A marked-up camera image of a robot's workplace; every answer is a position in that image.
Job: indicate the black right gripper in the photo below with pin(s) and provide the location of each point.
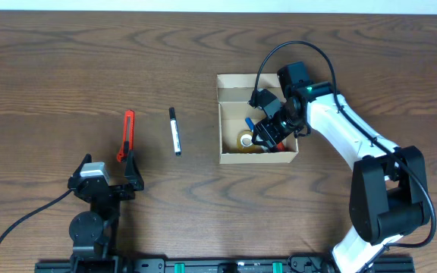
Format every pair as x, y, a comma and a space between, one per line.
269, 132

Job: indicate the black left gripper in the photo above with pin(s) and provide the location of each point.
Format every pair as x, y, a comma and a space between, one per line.
113, 190

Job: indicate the red black stapler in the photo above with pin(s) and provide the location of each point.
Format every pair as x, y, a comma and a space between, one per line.
278, 148

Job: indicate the blue capped white marker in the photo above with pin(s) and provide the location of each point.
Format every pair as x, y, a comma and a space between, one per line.
250, 124

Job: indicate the yellow tape roll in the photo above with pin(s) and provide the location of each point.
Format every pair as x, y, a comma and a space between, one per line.
245, 144

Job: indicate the cardboard box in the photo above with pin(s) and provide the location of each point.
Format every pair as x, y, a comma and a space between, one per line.
233, 94

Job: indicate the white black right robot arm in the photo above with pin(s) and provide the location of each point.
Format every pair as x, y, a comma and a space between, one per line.
389, 195

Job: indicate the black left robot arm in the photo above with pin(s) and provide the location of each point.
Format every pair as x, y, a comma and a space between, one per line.
94, 232

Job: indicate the red utility knife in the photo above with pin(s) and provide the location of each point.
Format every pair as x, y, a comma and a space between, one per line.
127, 143

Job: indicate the black capped white marker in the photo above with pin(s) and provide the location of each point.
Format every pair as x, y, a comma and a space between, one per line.
175, 132

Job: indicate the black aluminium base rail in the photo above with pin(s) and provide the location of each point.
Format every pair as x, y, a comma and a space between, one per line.
293, 264

